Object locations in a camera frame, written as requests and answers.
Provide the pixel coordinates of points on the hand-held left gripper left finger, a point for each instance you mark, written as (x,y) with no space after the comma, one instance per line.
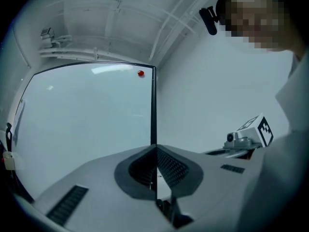
(101,192)

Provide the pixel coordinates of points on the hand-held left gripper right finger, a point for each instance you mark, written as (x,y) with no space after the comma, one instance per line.
(212,185)

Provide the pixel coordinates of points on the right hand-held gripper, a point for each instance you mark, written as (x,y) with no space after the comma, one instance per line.
(251,134)

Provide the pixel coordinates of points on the red round magnet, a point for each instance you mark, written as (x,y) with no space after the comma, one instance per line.
(141,73)

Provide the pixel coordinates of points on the person's white shirt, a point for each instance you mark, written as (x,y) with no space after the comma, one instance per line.
(287,153)

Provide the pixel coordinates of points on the small white holder box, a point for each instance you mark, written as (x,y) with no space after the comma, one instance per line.
(9,160)

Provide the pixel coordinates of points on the black clamp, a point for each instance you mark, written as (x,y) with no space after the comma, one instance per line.
(9,134)

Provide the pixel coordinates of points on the person's head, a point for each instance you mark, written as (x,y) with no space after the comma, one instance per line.
(256,16)

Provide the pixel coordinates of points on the white curved ceiling pipes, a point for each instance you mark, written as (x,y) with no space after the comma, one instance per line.
(166,28)

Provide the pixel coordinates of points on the white horizontal pipe bundle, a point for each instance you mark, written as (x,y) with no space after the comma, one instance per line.
(72,52)

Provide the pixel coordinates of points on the grey ceiling-mounted box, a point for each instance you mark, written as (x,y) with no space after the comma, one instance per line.
(47,33)

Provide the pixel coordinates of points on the black head-mounted camera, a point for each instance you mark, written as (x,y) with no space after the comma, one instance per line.
(209,20)

